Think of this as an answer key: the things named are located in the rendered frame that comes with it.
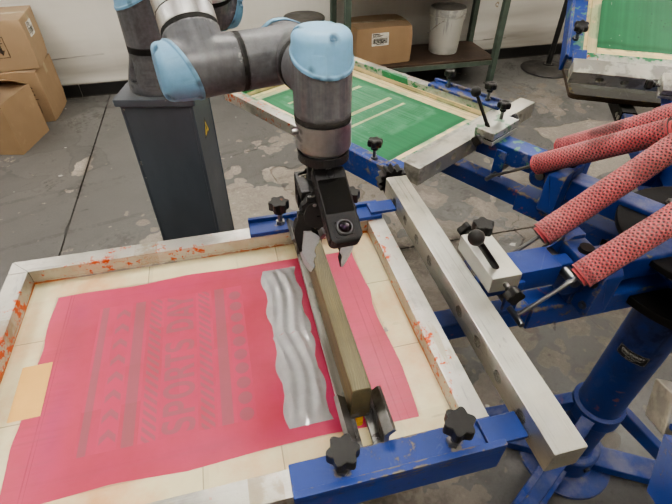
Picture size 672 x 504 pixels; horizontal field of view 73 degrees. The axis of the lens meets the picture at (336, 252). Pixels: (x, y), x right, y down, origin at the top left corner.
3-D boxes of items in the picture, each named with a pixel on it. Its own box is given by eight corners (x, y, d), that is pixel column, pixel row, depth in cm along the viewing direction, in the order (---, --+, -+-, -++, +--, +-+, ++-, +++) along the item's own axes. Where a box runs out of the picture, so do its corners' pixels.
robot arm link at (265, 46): (225, 19, 62) (250, 41, 55) (301, 10, 66) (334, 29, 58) (234, 77, 68) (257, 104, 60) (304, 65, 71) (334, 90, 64)
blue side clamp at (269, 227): (253, 255, 103) (249, 231, 98) (251, 241, 106) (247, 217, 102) (380, 235, 108) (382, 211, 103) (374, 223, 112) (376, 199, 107)
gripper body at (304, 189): (339, 197, 75) (340, 129, 67) (353, 228, 69) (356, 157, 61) (293, 203, 74) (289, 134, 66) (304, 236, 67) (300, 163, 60)
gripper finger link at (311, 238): (306, 252, 79) (315, 208, 73) (313, 275, 74) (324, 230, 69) (289, 252, 78) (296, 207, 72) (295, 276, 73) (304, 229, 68)
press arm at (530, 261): (472, 300, 86) (478, 281, 82) (458, 278, 90) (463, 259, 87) (554, 284, 89) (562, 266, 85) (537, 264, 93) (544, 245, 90)
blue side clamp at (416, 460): (296, 520, 62) (293, 499, 58) (290, 482, 66) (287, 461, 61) (496, 466, 68) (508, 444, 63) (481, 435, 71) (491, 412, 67)
